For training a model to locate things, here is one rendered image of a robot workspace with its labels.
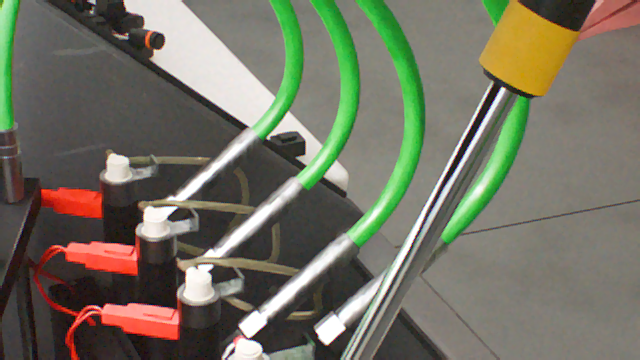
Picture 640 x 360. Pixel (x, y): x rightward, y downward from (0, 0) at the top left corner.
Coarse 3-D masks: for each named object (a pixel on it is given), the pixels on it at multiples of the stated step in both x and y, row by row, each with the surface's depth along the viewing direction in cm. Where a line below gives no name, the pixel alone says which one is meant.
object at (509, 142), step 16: (496, 0) 72; (496, 16) 73; (512, 112) 77; (528, 112) 77; (512, 128) 77; (496, 144) 79; (512, 144) 78; (496, 160) 78; (512, 160) 78; (480, 176) 79; (496, 176) 78; (480, 192) 79; (464, 208) 79; (480, 208) 79; (448, 224) 79; (464, 224) 79; (448, 240) 79
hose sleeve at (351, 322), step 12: (432, 252) 79; (444, 252) 79; (384, 276) 79; (360, 288) 80; (372, 288) 79; (348, 300) 79; (360, 300) 79; (336, 312) 79; (348, 312) 79; (360, 312) 79; (348, 324) 79
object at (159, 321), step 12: (108, 312) 86; (120, 312) 86; (132, 312) 85; (144, 312) 85; (156, 312) 85; (168, 312) 85; (108, 324) 86; (120, 324) 86; (132, 324) 85; (144, 324) 85; (156, 324) 85; (168, 324) 85; (168, 336) 85
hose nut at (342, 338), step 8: (328, 320) 79; (336, 320) 79; (320, 328) 79; (328, 328) 79; (336, 328) 79; (344, 328) 78; (320, 336) 79; (328, 336) 78; (336, 336) 78; (344, 336) 79; (328, 344) 78; (336, 344) 79; (344, 344) 79; (336, 352) 79
